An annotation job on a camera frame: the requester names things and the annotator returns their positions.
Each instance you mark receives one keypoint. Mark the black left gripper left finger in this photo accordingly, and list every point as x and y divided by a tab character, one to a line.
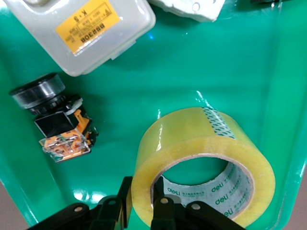
112	213

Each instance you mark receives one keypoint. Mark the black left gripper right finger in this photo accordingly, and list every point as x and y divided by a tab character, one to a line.
165	215

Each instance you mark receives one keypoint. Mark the yellow packing tape roll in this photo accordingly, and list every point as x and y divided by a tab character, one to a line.
182	134

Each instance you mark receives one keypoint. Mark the green plastic tray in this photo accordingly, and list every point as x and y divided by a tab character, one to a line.
192	72

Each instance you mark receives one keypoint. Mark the black orange push button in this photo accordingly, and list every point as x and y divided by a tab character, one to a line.
55	122

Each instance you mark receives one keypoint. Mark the white circuit breaker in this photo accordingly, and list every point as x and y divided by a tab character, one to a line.
187	9

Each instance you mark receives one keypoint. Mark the grey on-off switch box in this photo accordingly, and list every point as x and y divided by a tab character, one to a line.
36	28

